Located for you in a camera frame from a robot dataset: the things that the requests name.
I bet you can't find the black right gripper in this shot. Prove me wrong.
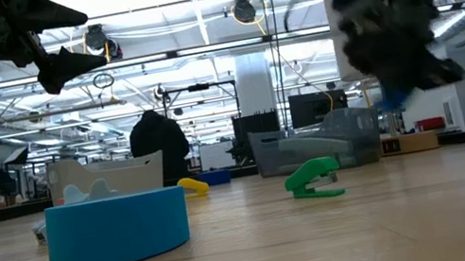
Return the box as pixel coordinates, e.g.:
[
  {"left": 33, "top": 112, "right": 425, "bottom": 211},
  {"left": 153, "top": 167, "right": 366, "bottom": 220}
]
[{"left": 332, "top": 0, "right": 465, "bottom": 106}]

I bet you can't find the dark background monitor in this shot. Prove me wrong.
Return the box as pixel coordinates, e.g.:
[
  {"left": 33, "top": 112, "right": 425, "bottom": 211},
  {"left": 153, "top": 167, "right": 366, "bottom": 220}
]
[
  {"left": 287, "top": 86, "right": 352, "bottom": 131},
  {"left": 231, "top": 110, "right": 284, "bottom": 150}
]

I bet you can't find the light blue tape roll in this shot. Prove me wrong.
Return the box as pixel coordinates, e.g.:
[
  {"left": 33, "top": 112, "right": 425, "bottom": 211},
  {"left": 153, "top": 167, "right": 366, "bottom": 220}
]
[{"left": 38, "top": 183, "right": 197, "bottom": 261}]

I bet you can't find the red box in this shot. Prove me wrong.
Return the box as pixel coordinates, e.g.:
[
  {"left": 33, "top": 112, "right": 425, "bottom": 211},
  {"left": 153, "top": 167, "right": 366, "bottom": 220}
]
[{"left": 413, "top": 115, "right": 447, "bottom": 134}]

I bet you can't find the person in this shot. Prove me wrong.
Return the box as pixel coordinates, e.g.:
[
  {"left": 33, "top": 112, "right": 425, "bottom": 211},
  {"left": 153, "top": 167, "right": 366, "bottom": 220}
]
[{"left": 123, "top": 104, "right": 197, "bottom": 191}]

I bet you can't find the transparent smoky plastic bin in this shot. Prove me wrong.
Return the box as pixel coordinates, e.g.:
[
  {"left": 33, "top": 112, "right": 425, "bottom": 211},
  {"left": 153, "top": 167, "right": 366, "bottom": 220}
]
[{"left": 245, "top": 101, "right": 387, "bottom": 184}]

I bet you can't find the green mini stapler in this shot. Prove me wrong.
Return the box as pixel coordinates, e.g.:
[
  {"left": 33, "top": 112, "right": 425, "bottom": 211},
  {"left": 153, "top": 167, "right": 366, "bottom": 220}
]
[{"left": 280, "top": 153, "right": 348, "bottom": 206}]

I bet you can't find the yellow mini stapler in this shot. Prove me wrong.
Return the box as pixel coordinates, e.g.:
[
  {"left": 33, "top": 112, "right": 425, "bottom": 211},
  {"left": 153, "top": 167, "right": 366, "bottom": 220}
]
[{"left": 175, "top": 173, "right": 212, "bottom": 201}]

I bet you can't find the grey plastic bin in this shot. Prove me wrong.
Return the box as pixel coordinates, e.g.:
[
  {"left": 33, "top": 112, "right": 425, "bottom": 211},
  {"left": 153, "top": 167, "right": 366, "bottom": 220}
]
[{"left": 44, "top": 142, "right": 171, "bottom": 209}]

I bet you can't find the white cylindrical lamp shade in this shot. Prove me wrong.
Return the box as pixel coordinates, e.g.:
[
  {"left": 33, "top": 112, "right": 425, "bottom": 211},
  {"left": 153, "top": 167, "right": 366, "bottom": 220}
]
[{"left": 322, "top": 0, "right": 427, "bottom": 85}]

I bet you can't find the black ceiling cable reel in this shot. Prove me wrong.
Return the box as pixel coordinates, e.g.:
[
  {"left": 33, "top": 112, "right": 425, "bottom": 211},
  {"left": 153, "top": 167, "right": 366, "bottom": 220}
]
[
  {"left": 82, "top": 20, "right": 124, "bottom": 65},
  {"left": 230, "top": 0, "right": 260, "bottom": 26}
]

